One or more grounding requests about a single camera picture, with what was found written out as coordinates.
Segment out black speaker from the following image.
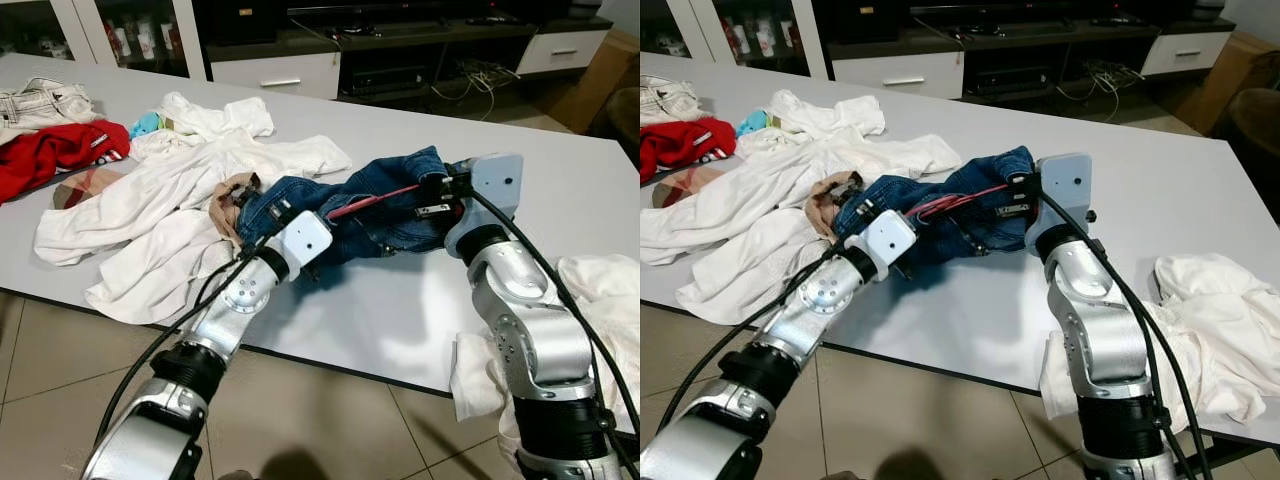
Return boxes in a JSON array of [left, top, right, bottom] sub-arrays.
[[195, 0, 283, 47], [815, 0, 908, 47]]

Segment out white drawer front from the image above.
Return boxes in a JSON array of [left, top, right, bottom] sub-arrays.
[[210, 52, 341, 100], [515, 28, 612, 76], [1140, 30, 1234, 76], [832, 52, 965, 100]]

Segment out red plastic clothes hanger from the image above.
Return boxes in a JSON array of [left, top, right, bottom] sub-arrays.
[[325, 183, 423, 222], [903, 183, 1013, 222]]

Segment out cream short sleeve shirt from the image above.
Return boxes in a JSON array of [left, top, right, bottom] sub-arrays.
[[130, 128, 353, 203], [740, 128, 964, 203]]

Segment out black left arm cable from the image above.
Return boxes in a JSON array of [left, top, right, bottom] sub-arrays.
[[95, 238, 273, 443], [655, 238, 863, 433]]

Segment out grey folding table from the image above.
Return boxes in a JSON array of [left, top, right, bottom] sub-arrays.
[[0, 52, 641, 403], [640, 52, 1280, 448]]

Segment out white printed T-shirt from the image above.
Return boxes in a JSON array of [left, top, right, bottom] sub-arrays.
[[35, 165, 243, 327], [640, 165, 853, 327]]

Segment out white glass door cabinet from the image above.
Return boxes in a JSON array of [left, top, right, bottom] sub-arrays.
[[0, 0, 207, 83], [640, 0, 830, 83]]

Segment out red garment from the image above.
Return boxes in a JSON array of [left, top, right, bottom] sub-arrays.
[[640, 117, 740, 185], [0, 120, 132, 205]]

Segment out brown cardboard box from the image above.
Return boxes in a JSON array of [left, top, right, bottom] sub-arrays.
[[545, 30, 641, 133], [1175, 30, 1280, 137]]

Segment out blue denim jeans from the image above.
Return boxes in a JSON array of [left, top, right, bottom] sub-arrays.
[[835, 145, 1043, 267], [235, 145, 473, 267]]

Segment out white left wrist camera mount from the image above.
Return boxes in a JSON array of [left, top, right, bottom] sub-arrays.
[[270, 210, 335, 273], [863, 208, 923, 283]]

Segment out black television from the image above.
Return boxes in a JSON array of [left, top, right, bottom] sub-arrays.
[[910, 0, 1198, 21], [285, 0, 573, 21]]

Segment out cream denim jeans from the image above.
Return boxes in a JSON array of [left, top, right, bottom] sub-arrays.
[[640, 75, 707, 127], [0, 78, 97, 132]]

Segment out white crumpled garment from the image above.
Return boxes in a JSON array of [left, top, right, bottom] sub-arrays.
[[768, 90, 887, 140], [158, 92, 276, 142]]

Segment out dark brown armchair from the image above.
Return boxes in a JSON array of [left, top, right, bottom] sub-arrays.
[[603, 84, 641, 143], [1208, 87, 1280, 223]]

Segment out tangled power cables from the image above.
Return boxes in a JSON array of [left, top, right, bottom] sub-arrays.
[[430, 58, 523, 123], [1053, 58, 1148, 123]]

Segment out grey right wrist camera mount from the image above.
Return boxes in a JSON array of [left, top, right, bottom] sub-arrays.
[[1035, 152, 1094, 224], [470, 152, 526, 224]]

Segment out white rumpled cloth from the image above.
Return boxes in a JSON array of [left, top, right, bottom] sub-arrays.
[[450, 255, 641, 473], [1040, 253, 1280, 438]]

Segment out black TV stand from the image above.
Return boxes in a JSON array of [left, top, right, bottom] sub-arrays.
[[828, 14, 1234, 103], [205, 14, 612, 103]]

